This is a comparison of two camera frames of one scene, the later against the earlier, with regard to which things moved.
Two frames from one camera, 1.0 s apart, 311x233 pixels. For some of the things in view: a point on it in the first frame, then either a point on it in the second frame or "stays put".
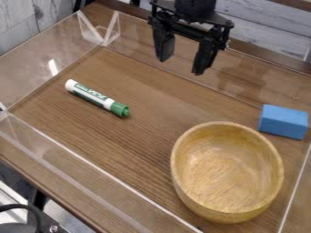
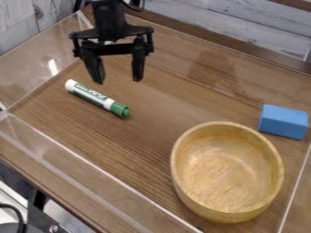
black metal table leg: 39,199 stays put
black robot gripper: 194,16 to 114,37
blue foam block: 284,121 stays put
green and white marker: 99,98 stays put
